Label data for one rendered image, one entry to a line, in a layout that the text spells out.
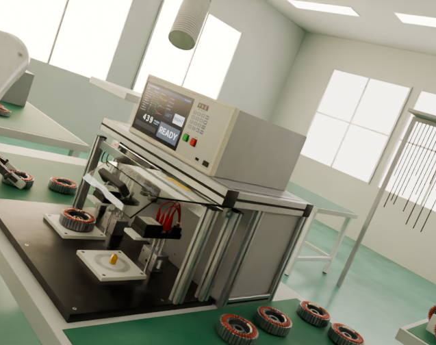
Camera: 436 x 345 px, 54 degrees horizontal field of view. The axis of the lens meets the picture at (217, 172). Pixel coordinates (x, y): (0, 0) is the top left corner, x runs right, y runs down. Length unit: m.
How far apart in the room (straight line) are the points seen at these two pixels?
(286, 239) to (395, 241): 6.17
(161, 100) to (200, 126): 0.22
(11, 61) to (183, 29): 1.43
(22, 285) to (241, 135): 0.68
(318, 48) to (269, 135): 7.69
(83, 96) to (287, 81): 4.41
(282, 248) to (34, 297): 0.77
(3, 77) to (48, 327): 0.59
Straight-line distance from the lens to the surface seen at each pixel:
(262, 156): 1.34
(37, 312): 1.08
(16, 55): 1.23
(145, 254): 1.36
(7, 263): 1.24
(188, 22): 2.53
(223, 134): 1.19
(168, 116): 1.37
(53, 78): 6.20
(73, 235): 1.39
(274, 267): 1.48
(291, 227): 1.44
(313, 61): 8.94
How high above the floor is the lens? 1.31
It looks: 8 degrees down
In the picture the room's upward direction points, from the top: 21 degrees clockwise
